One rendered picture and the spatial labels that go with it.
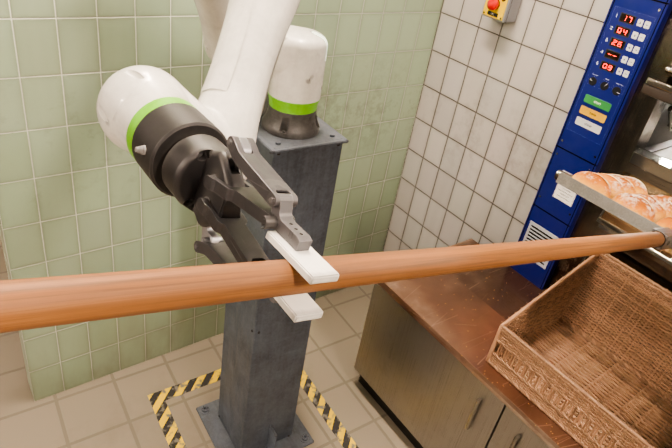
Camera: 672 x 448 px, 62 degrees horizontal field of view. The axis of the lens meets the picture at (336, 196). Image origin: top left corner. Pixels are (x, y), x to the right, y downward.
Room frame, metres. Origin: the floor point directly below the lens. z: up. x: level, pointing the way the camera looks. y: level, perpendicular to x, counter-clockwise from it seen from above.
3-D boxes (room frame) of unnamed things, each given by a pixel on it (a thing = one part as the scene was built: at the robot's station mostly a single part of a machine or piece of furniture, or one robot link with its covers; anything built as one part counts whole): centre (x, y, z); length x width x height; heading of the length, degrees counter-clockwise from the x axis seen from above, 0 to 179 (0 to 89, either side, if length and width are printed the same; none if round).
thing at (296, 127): (1.35, 0.18, 1.23); 0.26 x 0.15 x 0.06; 39
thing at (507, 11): (2.05, -0.45, 1.46); 0.10 x 0.07 x 0.10; 41
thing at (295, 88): (1.31, 0.16, 1.36); 0.16 x 0.13 x 0.19; 87
